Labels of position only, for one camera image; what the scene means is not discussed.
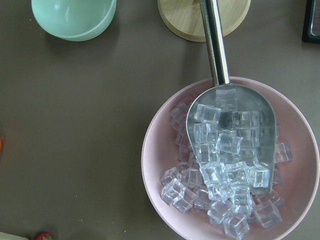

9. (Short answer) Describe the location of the red strawberry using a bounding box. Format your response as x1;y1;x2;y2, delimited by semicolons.
33;232;56;240

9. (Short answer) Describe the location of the orange fruit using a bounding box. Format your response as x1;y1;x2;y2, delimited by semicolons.
0;138;3;151

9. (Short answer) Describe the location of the green bowl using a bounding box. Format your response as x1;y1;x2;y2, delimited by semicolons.
31;0;117;42

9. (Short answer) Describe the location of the wooden cutting board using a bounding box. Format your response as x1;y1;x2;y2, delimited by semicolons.
0;232;29;240

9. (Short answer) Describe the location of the steel ice scoop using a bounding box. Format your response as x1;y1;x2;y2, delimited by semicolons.
186;0;277;194

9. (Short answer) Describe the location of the pink bowl with ice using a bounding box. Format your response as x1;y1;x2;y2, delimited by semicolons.
141;76;320;240

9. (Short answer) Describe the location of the wooden cup tree stand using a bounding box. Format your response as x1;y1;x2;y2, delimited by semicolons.
157;0;251;43

